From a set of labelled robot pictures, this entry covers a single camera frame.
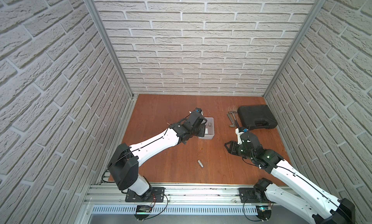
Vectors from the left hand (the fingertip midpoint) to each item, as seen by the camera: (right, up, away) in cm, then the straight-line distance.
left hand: (205, 126), depth 81 cm
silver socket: (+5, -1, +20) cm, 21 cm away
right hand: (+12, -10, -2) cm, 16 cm away
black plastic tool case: (+38, +4, +17) cm, 41 cm away
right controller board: (+29, -42, -10) cm, 52 cm away
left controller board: (-32, -41, -12) cm, 53 cm away
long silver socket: (-3, -23, +3) cm, 23 cm away
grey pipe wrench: (+22, +3, +26) cm, 34 cm away
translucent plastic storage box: (+5, -4, +19) cm, 20 cm away
